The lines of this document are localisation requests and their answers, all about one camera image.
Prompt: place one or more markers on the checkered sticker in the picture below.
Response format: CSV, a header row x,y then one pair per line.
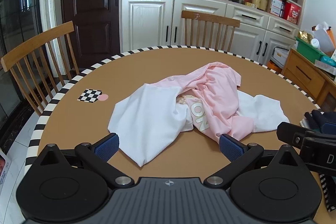
x,y
89,96

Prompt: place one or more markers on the white cabinet with shelves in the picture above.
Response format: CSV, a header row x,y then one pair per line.
x,y
149,19

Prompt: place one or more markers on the pink and white shirt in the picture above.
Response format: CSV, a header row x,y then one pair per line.
x,y
157,113

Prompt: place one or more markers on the wooden spindle-back chair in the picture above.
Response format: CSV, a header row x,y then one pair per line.
x,y
39,40

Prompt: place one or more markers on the green plastic tray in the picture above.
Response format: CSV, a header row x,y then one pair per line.
x,y
307,49

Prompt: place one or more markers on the white jar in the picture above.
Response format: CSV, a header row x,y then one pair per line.
x,y
315,43

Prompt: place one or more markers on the orange box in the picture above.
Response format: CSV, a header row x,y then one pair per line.
x,y
273,66

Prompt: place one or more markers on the red gift box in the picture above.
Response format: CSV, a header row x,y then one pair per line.
x,y
292,12

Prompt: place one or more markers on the orange paper bag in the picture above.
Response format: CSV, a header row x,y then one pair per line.
x,y
331,37

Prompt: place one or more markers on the wooden sideboard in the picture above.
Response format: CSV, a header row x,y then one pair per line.
x,y
302,77

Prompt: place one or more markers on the green and navy knit sweater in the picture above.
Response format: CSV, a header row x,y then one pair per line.
x,y
319,116

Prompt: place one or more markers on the dark glass door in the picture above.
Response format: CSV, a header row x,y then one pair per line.
x,y
15,29

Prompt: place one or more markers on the grey striped folded garment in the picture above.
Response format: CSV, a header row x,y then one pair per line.
x,y
302,123

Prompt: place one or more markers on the white cardboard box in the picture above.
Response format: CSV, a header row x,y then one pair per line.
x,y
279,56

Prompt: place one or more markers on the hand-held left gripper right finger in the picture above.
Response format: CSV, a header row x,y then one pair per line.
x,y
231,148

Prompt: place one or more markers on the wooden chair back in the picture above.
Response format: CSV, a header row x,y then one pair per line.
x,y
210,18

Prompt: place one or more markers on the teal wipes packet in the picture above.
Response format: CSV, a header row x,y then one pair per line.
x,y
328,61

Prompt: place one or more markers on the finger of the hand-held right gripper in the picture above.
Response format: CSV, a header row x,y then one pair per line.
x,y
288,132

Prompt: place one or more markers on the printed leaflet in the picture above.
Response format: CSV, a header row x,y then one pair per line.
x,y
5,174

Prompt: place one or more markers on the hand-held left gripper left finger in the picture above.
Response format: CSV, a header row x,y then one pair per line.
x,y
109,146

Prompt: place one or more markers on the dark brown door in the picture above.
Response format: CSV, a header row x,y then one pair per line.
x,y
89,3

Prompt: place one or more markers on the gold foil bag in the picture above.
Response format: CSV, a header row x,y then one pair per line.
x,y
305,35

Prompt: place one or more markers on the white paper bag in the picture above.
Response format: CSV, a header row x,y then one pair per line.
x,y
321,37

